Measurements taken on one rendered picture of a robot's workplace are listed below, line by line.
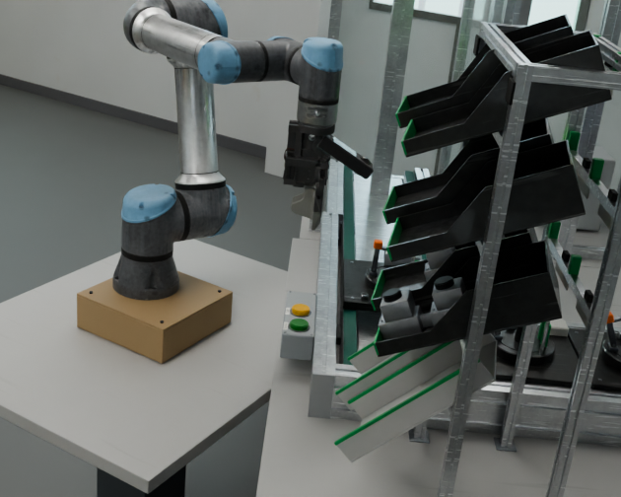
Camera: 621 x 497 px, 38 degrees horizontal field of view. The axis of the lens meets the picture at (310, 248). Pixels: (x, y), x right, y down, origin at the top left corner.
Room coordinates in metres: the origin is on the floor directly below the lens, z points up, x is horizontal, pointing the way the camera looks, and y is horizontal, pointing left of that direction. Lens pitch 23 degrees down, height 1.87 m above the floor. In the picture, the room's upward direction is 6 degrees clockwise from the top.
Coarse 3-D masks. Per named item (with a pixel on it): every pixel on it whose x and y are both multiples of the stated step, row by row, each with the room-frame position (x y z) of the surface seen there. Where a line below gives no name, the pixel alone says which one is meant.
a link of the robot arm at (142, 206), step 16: (128, 192) 1.86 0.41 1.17; (144, 192) 1.86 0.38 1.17; (160, 192) 1.86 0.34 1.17; (176, 192) 1.90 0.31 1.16; (128, 208) 1.81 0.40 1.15; (144, 208) 1.80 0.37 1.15; (160, 208) 1.81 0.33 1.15; (176, 208) 1.85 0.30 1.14; (128, 224) 1.81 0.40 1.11; (144, 224) 1.80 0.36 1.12; (160, 224) 1.81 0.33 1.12; (176, 224) 1.83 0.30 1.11; (128, 240) 1.81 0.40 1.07; (144, 240) 1.80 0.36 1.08; (160, 240) 1.81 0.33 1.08; (176, 240) 1.85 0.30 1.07
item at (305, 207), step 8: (304, 192) 1.61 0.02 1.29; (312, 192) 1.61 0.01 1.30; (304, 200) 1.61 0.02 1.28; (296, 208) 1.61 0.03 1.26; (304, 208) 1.61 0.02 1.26; (312, 208) 1.61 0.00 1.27; (304, 216) 1.61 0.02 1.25; (312, 216) 1.60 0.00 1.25; (320, 216) 1.61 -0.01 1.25; (312, 224) 1.61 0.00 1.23
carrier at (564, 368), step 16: (560, 320) 1.79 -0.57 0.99; (496, 336) 1.67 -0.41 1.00; (512, 336) 1.69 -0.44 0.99; (544, 336) 1.62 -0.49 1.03; (560, 336) 1.75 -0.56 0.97; (512, 352) 1.62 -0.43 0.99; (544, 352) 1.64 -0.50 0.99; (560, 352) 1.68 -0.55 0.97; (496, 368) 1.59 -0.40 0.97; (512, 368) 1.59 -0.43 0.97; (528, 368) 1.60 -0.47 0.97; (544, 368) 1.61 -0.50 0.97; (560, 368) 1.61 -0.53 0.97; (576, 368) 1.62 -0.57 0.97; (544, 384) 1.56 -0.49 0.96; (560, 384) 1.56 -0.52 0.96
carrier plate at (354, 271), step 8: (344, 264) 2.02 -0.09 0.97; (352, 264) 2.03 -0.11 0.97; (360, 264) 2.03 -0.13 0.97; (368, 264) 2.04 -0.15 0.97; (344, 272) 1.98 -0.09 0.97; (352, 272) 1.98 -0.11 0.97; (360, 272) 1.99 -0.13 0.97; (344, 280) 1.93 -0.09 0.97; (352, 280) 1.94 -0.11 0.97; (360, 280) 1.94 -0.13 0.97; (344, 288) 1.89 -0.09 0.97; (352, 288) 1.89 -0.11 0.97; (360, 288) 1.90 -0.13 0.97; (368, 288) 1.90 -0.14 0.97; (344, 296) 1.85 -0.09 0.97; (352, 296) 1.85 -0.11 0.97; (360, 296) 1.85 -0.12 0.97; (344, 304) 1.82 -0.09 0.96; (352, 304) 1.82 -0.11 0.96; (360, 304) 1.82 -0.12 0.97; (368, 304) 1.82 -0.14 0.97
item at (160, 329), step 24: (96, 288) 1.81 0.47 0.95; (192, 288) 1.86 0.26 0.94; (216, 288) 1.88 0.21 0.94; (96, 312) 1.75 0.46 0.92; (120, 312) 1.71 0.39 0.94; (144, 312) 1.72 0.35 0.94; (168, 312) 1.74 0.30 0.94; (192, 312) 1.75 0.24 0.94; (216, 312) 1.82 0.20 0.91; (120, 336) 1.71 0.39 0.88; (144, 336) 1.68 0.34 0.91; (168, 336) 1.67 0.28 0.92; (192, 336) 1.74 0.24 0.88
